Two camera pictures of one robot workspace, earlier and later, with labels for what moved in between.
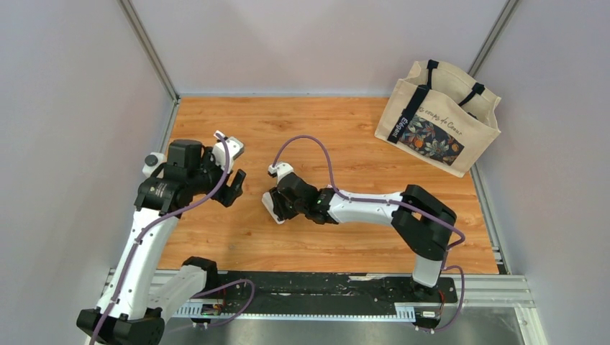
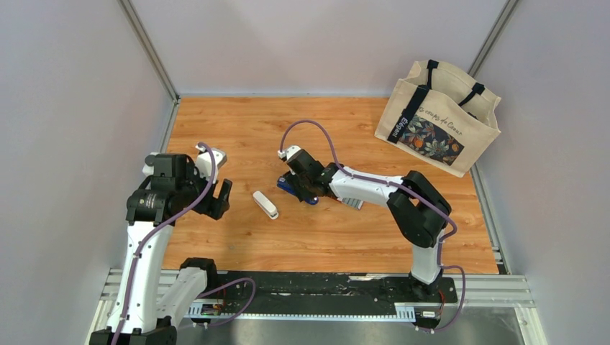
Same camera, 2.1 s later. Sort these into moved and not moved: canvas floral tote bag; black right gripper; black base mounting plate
Moved: black right gripper
Not moved: canvas floral tote bag; black base mounting plate
